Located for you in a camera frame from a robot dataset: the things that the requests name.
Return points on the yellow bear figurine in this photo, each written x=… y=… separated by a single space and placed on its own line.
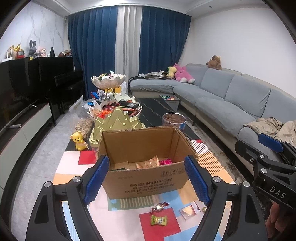
x=80 y=143

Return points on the lower snack tray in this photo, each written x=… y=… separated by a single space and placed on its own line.
x=104 y=102

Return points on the pink plush toy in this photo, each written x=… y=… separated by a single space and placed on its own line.
x=182 y=75

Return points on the round nut tin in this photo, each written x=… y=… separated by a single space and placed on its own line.
x=174 y=119

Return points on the grey storage bin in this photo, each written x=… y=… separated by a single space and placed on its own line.
x=171 y=100

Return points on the brown cardboard box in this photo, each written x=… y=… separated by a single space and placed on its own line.
x=127 y=147

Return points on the black piano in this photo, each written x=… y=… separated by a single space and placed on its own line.
x=56 y=82

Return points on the grey TV cabinet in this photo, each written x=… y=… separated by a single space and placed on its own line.
x=31 y=122

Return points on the white sheer curtain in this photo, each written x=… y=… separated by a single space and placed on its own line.
x=127 y=42

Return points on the brown plush bear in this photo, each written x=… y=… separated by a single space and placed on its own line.
x=214 y=63

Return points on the beige jacket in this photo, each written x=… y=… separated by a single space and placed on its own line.
x=284 y=132

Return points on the person's right hand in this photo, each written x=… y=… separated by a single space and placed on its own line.
x=278 y=220

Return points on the grey sectional sofa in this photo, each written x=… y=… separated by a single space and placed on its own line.
x=225 y=101

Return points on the yellow plush toy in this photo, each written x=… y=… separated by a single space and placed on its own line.
x=171 y=72

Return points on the red foil candy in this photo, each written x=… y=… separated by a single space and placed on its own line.
x=159 y=207

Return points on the white lotus fruit bowl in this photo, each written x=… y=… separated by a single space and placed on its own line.
x=106 y=82

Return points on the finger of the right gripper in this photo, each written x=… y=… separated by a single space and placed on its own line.
x=270 y=142

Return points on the dark green snack packet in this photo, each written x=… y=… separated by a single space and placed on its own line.
x=120 y=169

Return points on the colourful patchwork tablecloth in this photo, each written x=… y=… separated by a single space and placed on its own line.
x=129 y=219

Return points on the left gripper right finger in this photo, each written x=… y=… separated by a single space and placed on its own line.
x=246 y=221

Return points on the green yellow candy packet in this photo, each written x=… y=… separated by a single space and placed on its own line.
x=159 y=220

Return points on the magenta snack packet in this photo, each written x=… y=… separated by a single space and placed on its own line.
x=165 y=162

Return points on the gold mountain-shaped tin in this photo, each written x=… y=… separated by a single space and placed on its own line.
x=116 y=121

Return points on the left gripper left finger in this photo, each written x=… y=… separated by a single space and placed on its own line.
x=47 y=221

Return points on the grey rabbit plush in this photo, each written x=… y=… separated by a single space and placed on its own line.
x=32 y=48

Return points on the orange patterned snack bag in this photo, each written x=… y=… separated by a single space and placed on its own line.
x=151 y=163

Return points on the bag of walnuts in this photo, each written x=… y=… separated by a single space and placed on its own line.
x=85 y=126

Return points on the clear white red packet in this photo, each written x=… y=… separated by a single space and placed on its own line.
x=192 y=209

